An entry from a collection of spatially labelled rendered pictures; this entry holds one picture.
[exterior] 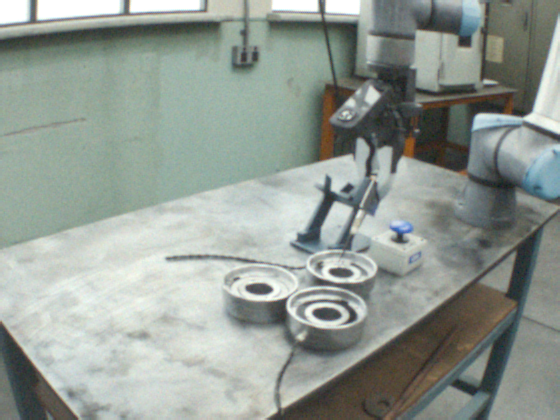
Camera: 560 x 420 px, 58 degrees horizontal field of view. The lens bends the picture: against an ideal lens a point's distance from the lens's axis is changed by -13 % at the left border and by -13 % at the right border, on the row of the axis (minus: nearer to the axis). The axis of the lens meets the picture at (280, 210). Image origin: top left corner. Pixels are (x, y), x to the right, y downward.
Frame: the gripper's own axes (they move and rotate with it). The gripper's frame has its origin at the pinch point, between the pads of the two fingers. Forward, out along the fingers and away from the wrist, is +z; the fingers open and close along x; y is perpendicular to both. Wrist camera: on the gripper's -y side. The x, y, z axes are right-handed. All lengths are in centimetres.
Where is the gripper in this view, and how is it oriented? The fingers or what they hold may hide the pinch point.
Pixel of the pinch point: (371, 190)
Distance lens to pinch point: 91.1
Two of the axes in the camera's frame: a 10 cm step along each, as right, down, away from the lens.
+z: -0.5, 9.3, 3.6
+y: 7.3, -2.1, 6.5
